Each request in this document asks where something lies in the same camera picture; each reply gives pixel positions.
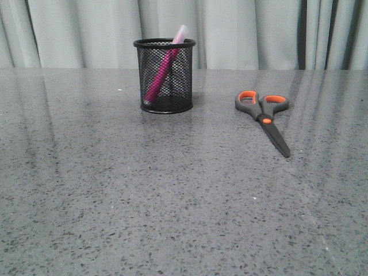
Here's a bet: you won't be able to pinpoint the grey curtain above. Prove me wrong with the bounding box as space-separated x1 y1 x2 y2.
1 1 367 70

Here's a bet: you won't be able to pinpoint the grey orange scissors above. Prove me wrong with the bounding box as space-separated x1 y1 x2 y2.
235 90 290 158

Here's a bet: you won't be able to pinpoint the black mesh pen cup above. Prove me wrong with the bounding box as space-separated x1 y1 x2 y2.
133 38 196 114

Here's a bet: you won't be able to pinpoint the pink highlighter pen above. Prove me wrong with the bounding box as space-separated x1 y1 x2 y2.
143 25 188 106

